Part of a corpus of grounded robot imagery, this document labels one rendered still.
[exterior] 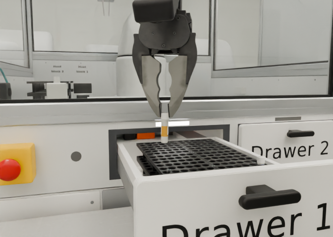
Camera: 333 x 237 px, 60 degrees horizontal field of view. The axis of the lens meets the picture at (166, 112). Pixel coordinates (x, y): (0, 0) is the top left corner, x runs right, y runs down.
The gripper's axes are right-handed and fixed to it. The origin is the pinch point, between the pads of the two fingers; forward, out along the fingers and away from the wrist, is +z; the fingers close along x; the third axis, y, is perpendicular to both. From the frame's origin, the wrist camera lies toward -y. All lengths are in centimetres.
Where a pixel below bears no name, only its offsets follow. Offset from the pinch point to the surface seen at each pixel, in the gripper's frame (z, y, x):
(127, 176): 12.1, 4.1, 6.9
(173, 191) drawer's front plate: 7.8, -11.3, -2.8
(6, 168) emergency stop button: 11.6, 3.4, 28.8
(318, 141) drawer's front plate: 12, 38, -36
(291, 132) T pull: 8.5, 30.3, -26.5
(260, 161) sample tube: 8.9, 5.4, -14.9
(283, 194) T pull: 8.1, -9.8, -14.8
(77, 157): 12.5, 14.9, 20.9
